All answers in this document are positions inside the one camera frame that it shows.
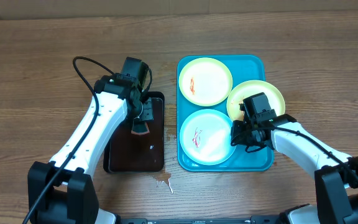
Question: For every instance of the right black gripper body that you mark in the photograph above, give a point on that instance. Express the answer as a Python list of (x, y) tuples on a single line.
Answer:
[(239, 137)]

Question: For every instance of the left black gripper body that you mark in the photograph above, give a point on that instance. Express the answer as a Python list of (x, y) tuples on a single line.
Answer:
[(145, 112)]

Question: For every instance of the teal orange sponge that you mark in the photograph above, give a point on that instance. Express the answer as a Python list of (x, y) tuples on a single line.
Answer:
[(140, 128)]

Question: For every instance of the yellow plate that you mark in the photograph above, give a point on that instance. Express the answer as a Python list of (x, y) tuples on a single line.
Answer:
[(205, 81), (249, 88)]

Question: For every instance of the light blue plate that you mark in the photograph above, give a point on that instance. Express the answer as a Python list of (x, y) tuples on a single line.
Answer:
[(205, 137)]

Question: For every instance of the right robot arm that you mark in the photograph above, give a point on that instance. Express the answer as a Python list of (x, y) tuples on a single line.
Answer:
[(335, 173)]

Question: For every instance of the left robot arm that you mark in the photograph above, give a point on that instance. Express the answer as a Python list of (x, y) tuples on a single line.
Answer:
[(62, 190)]

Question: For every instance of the black rectangular tray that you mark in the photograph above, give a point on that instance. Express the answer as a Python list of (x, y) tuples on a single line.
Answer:
[(127, 152)]

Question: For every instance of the teal plastic tray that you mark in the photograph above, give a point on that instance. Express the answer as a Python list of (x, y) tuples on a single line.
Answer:
[(243, 68)]

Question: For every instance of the yellow plate top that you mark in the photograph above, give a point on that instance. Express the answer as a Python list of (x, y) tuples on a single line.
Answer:
[(205, 81)]

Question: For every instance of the black base frame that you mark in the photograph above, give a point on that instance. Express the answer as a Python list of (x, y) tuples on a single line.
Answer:
[(197, 220)]

